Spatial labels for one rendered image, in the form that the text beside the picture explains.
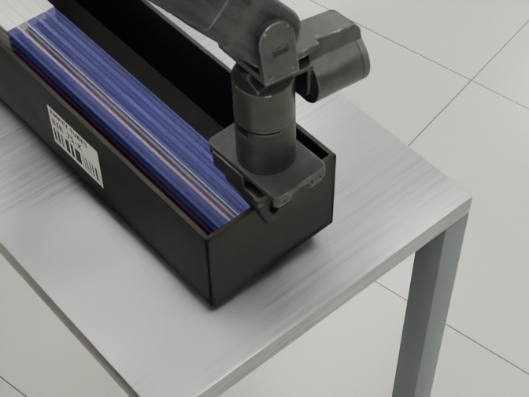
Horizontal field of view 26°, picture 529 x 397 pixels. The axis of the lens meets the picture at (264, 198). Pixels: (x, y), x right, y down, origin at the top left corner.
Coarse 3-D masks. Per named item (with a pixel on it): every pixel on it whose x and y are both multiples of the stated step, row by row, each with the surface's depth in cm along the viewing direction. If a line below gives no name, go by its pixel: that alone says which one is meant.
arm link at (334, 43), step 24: (264, 24) 95; (288, 24) 95; (312, 24) 103; (336, 24) 102; (264, 48) 95; (288, 48) 97; (312, 48) 100; (336, 48) 103; (360, 48) 103; (264, 72) 97; (288, 72) 98; (336, 72) 103; (360, 72) 104; (312, 96) 104
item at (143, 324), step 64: (0, 128) 139; (320, 128) 139; (384, 128) 139; (0, 192) 132; (64, 192) 132; (384, 192) 132; (448, 192) 132; (64, 256) 126; (128, 256) 126; (320, 256) 126; (384, 256) 126; (448, 256) 138; (64, 320) 123; (128, 320) 121; (192, 320) 121; (256, 320) 121; (320, 320) 124; (128, 384) 116; (192, 384) 116
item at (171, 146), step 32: (0, 0) 144; (32, 0) 144; (0, 32) 143; (32, 32) 140; (64, 32) 140; (32, 64) 140; (64, 64) 137; (96, 64) 137; (64, 96) 137; (96, 96) 133; (128, 96) 133; (96, 128) 134; (128, 128) 130; (160, 128) 130; (192, 128) 130; (128, 160) 131; (160, 160) 127; (192, 160) 127; (192, 192) 124; (224, 192) 123
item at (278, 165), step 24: (216, 144) 110; (240, 144) 106; (264, 144) 104; (288, 144) 106; (240, 168) 108; (264, 168) 107; (288, 168) 108; (312, 168) 108; (264, 192) 106; (288, 192) 106
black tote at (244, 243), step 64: (64, 0) 149; (128, 0) 136; (0, 64) 132; (128, 64) 141; (192, 64) 132; (64, 128) 127; (128, 192) 121; (320, 192) 120; (192, 256) 116; (256, 256) 119
